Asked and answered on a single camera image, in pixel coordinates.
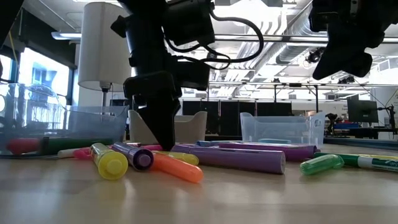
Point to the green fat marker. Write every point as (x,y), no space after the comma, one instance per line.
(74,144)

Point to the long ceiling light bar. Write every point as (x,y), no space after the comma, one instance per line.
(280,39)

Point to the clear plastic bin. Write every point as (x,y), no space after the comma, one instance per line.
(280,127)

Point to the black monitor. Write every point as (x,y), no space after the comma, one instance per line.
(362,111)

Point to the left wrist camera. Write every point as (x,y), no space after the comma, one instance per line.
(189,21)

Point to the grey opaque bin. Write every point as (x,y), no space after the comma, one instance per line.
(192,129)

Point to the black cabinet row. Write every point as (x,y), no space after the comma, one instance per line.
(236,118)

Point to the yellow fat highlighter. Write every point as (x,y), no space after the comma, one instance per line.
(110,163)

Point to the black aluminium table frame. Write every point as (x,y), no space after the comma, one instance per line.
(357,142)

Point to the black screen panel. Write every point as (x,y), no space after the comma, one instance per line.
(119,102)

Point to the black metal rack frame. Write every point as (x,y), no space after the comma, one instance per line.
(295,84)

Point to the blue thin highlighter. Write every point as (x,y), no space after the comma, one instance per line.
(273,141)

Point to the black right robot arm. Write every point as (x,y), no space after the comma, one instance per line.
(390,11)

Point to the red dry-erase marker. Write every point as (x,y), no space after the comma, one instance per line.
(66,153)

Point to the purple fat marker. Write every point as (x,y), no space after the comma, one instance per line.
(141,159)
(298,152)
(236,160)

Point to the black ceiling spotlight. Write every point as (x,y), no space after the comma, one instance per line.
(346,80)
(314,57)

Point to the white cylindrical table lamp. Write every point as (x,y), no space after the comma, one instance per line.
(99,46)

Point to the green thin highlighter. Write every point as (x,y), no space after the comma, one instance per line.
(320,164)

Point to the green dry-erase marker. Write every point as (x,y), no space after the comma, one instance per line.
(373,162)

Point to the blue fat marker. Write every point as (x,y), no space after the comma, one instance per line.
(208,143)

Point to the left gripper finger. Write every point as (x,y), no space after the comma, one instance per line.
(154,118)
(169,118)

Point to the smoky transparent bin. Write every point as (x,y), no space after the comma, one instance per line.
(93,124)

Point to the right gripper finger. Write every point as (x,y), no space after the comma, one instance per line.
(360,65)
(331,59)

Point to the orange thin highlighter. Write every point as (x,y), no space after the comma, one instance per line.
(180,169)

